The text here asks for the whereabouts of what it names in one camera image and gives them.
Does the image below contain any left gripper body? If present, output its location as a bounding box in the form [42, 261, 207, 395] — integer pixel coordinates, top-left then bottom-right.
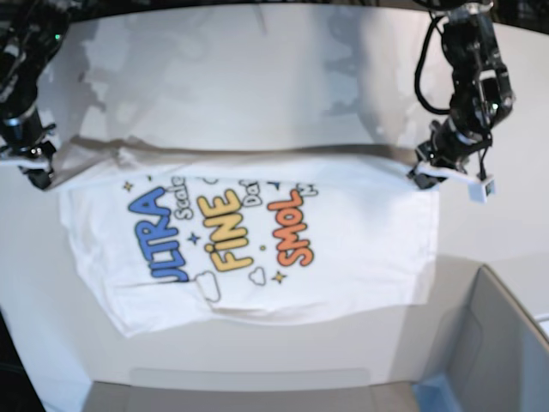
[407, 119, 492, 184]

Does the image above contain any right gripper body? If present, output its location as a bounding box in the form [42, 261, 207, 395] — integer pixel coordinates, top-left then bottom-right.
[1, 122, 57, 176]

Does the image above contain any white printed t-shirt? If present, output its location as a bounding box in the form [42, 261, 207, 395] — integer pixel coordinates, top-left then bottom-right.
[54, 139, 439, 336]

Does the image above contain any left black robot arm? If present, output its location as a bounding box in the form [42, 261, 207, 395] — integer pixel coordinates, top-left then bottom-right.
[407, 1, 516, 190]

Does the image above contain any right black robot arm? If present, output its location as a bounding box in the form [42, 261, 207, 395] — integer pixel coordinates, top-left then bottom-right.
[1, 1, 75, 190]

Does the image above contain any grey cardboard box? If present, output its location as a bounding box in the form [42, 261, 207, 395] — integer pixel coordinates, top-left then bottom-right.
[85, 265, 548, 411]

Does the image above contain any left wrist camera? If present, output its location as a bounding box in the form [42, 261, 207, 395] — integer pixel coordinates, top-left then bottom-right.
[468, 175, 495, 203]

